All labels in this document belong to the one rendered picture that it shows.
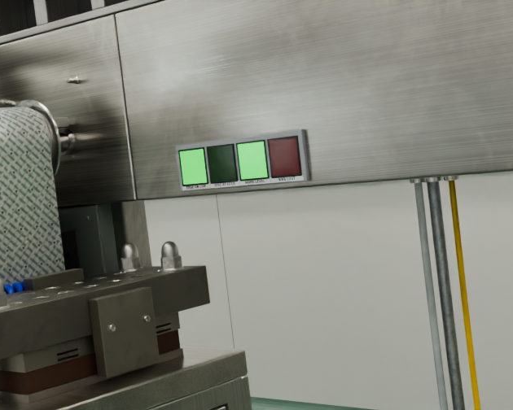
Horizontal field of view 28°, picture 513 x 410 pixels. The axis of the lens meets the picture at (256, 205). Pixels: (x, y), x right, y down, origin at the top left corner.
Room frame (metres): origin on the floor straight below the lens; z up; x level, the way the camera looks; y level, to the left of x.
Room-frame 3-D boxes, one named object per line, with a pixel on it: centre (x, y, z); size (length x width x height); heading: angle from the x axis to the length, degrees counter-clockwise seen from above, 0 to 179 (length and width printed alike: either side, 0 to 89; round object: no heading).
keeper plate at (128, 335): (1.44, 0.20, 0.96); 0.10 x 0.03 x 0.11; 138
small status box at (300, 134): (1.47, 0.02, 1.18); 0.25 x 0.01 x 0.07; 48
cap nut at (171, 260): (1.58, 0.14, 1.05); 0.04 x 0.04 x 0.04
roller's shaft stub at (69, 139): (1.71, 0.33, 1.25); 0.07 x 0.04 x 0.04; 138
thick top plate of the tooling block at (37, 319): (1.49, 0.28, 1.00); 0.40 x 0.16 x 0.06; 138
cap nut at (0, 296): (1.34, 0.36, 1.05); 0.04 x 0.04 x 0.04
